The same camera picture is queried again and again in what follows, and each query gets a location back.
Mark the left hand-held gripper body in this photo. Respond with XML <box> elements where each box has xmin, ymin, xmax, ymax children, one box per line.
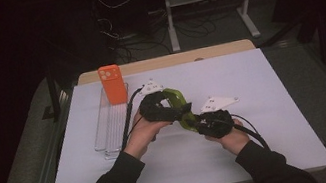
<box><xmin>133</xmin><ymin>74</ymin><xmax>187</xmax><ymax>129</ymax></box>

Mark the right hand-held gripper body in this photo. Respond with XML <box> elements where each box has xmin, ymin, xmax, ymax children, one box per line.
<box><xmin>191</xmin><ymin>91</ymin><xmax>247</xmax><ymax>143</ymax></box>

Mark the green cartoon print phone case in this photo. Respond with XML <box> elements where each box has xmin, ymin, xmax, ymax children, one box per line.
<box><xmin>161</xmin><ymin>83</ymin><xmax>201</xmax><ymax>138</ymax></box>

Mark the orange phone case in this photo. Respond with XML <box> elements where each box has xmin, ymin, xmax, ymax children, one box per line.
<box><xmin>96</xmin><ymin>62</ymin><xmax>129</xmax><ymax>108</ymax></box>

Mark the clear plastic rack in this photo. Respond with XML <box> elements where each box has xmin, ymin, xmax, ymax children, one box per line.
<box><xmin>84</xmin><ymin>81</ymin><xmax>142</xmax><ymax>163</ymax></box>

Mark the person's right hand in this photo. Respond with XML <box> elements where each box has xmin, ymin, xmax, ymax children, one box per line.
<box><xmin>201</xmin><ymin>117</ymin><xmax>253</xmax><ymax>161</ymax></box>

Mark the person's left hand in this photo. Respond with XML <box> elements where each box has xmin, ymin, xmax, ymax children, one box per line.
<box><xmin>117</xmin><ymin>104</ymin><xmax>178</xmax><ymax>162</ymax></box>

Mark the white table board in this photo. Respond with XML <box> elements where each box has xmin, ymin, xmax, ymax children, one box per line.
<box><xmin>27</xmin><ymin>39</ymin><xmax>326</xmax><ymax>183</ymax></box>

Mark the wooden table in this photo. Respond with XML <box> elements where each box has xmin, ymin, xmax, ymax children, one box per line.
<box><xmin>75</xmin><ymin>38</ymin><xmax>258</xmax><ymax>86</ymax></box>

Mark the left hand-held gripper cable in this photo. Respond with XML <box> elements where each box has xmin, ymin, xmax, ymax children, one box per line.
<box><xmin>111</xmin><ymin>85</ymin><xmax>155</xmax><ymax>151</ymax></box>

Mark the hand-held gripper cable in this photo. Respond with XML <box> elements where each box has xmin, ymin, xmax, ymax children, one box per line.
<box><xmin>111</xmin><ymin>85</ymin><xmax>155</xmax><ymax>151</ymax></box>
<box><xmin>229</xmin><ymin>107</ymin><xmax>271</xmax><ymax>158</ymax></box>

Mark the right hand-held gripper cable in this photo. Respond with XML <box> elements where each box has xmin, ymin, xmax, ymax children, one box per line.
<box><xmin>229</xmin><ymin>107</ymin><xmax>271</xmax><ymax>158</ymax></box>

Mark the tangle of black floor cables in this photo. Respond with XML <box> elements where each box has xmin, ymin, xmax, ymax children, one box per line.
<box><xmin>96</xmin><ymin>0</ymin><xmax>245</xmax><ymax>68</ymax></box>

